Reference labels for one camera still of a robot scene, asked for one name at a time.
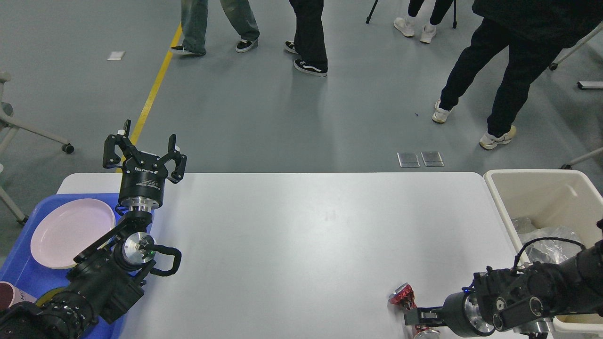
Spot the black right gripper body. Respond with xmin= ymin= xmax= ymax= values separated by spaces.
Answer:
xmin=440 ymin=292 xmax=495 ymax=338

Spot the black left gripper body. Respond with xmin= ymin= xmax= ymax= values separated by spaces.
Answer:
xmin=118 ymin=153 xmax=167 ymax=211

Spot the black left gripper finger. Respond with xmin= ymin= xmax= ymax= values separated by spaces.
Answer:
xmin=151 ymin=134 xmax=187 ymax=183
xmin=103 ymin=120 xmax=144 ymax=172

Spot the crushed red can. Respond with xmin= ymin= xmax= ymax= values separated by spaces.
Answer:
xmin=388 ymin=283 xmax=440 ymax=339

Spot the pink plate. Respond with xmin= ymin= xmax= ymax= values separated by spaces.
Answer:
xmin=30 ymin=198 xmax=115 ymax=269

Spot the foil tray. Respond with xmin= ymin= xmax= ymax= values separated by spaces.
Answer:
xmin=511 ymin=217 xmax=537 ymax=234
xmin=518 ymin=226 xmax=583 ymax=264

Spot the dark blue mug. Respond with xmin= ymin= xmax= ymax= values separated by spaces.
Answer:
xmin=35 ymin=287 xmax=65 ymax=307

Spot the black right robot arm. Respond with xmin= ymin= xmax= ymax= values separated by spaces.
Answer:
xmin=389 ymin=241 xmax=603 ymax=339

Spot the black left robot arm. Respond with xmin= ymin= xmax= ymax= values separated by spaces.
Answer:
xmin=1 ymin=120 xmax=187 ymax=339

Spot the white paper on floor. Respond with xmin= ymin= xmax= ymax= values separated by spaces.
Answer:
xmin=107 ymin=51 xmax=125 ymax=61

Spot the white chair base left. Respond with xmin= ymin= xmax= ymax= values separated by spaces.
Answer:
xmin=0 ymin=71 xmax=74 ymax=226

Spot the blue plastic tray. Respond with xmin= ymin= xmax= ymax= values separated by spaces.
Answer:
xmin=1 ymin=193 xmax=130 ymax=339

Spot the right metal floor plate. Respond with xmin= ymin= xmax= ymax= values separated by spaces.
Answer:
xmin=421 ymin=152 xmax=445 ymax=167

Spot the metal floor plate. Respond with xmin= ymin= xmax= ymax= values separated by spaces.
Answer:
xmin=397 ymin=152 xmax=421 ymax=168
xmin=421 ymin=152 xmax=445 ymax=167

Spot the left metal floor plate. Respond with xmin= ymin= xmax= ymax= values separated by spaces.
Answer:
xmin=397 ymin=152 xmax=421 ymax=168

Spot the beige plastic bin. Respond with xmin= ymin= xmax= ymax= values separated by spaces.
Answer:
xmin=483 ymin=169 xmax=603 ymax=335

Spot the pink mug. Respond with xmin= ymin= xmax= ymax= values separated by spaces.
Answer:
xmin=0 ymin=281 xmax=37 ymax=311

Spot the person in grey jeans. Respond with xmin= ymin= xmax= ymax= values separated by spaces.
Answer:
xmin=169 ymin=0 xmax=260 ymax=56

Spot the white bar on floor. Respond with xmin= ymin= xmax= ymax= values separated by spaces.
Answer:
xmin=577 ymin=80 xmax=603 ymax=90

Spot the white chair leg right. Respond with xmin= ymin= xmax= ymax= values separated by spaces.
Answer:
xmin=548 ymin=22 xmax=603 ymax=71

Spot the person with white sneakers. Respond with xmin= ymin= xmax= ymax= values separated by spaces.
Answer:
xmin=394 ymin=0 xmax=454 ymax=44

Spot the person in black pants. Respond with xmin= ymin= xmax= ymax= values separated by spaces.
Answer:
xmin=432 ymin=0 xmax=603 ymax=150

